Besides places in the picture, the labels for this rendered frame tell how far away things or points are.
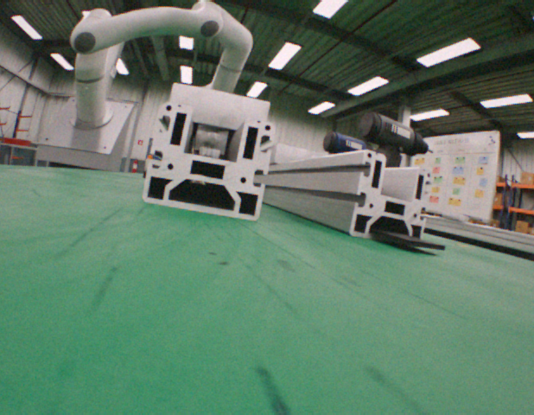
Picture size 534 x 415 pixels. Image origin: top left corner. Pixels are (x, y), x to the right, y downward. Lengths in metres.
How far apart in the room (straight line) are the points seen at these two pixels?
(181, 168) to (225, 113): 0.10
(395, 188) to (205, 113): 0.23
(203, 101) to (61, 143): 0.86
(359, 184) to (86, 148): 0.95
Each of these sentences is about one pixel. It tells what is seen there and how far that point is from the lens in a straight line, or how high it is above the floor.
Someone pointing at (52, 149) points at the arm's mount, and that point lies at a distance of 1.14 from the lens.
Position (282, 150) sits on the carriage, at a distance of 0.59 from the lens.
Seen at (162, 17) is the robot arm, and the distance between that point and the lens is 0.99.
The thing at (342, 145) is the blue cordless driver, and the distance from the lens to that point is 0.79.
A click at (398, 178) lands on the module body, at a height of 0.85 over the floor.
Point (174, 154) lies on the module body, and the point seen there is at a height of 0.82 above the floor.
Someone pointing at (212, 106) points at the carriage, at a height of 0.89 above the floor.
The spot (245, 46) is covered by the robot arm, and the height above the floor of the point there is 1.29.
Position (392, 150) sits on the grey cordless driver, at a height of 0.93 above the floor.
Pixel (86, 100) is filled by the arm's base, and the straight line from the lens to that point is 1.13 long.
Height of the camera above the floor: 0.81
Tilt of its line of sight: 3 degrees down
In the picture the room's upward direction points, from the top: 11 degrees clockwise
